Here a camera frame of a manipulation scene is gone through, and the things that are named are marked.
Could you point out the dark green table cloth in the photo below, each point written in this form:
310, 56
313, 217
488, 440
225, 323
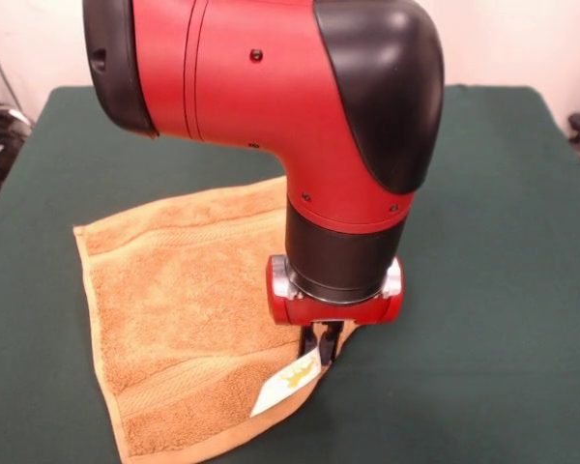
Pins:
488, 338

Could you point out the tan terry towel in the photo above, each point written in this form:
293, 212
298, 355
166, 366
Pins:
174, 314

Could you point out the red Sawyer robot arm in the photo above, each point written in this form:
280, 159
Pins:
270, 72

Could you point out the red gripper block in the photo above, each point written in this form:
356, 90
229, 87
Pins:
338, 311

